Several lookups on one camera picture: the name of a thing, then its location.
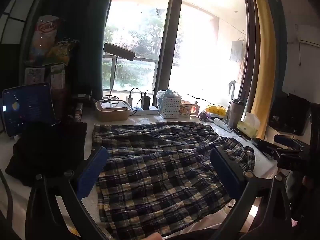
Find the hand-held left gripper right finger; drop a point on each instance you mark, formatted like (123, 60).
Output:
(225, 173)

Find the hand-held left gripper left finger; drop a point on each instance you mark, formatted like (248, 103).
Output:
(92, 173)

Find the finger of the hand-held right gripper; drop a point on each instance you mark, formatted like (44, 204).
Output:
(285, 140)
(267, 148)

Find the plaid pants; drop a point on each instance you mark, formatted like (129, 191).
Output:
(162, 167)

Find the black box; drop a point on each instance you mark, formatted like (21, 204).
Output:
(290, 115)

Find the tissue box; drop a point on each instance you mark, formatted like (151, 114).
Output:
(248, 127)

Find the white textured tablecloth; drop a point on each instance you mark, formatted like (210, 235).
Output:
(89, 140)

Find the grey tumbler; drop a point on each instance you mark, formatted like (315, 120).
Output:
(235, 113)

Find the white tube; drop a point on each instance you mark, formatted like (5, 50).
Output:
(222, 124)

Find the black folded cloth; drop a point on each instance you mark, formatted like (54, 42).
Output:
(45, 150)

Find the dark patterned can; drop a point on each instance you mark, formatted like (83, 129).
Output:
(78, 112)

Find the yellow printed packet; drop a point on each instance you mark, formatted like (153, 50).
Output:
(216, 110)

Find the beige food container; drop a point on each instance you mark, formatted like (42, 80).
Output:
(113, 111)

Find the white bear print mug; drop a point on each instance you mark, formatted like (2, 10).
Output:
(186, 110)

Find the white power strip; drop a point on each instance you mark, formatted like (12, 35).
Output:
(146, 112)

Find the white charger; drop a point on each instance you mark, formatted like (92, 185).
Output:
(129, 100)

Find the white plastic basket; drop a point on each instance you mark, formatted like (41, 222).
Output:
(170, 108)

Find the yellow curtain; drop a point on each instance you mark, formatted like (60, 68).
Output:
(267, 55)

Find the black charger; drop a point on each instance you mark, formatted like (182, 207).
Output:
(145, 102)

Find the tablet computer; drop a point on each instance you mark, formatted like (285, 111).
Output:
(25, 107)

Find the blue packet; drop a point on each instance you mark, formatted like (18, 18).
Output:
(172, 93)

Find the blue plastic bag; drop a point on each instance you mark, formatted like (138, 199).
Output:
(160, 98)

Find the hanging grey garment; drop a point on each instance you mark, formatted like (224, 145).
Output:
(237, 51)

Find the small printed box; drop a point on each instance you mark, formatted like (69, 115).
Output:
(34, 75)
(57, 76)

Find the white desk lamp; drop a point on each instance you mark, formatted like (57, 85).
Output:
(119, 52)

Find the yellow green snack bag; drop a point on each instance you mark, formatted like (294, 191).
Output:
(61, 52)

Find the dark curtain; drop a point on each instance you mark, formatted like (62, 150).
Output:
(82, 30)

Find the pink white snack bag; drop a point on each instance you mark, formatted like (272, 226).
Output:
(46, 33)

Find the dark window frame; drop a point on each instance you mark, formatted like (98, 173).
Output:
(170, 30)

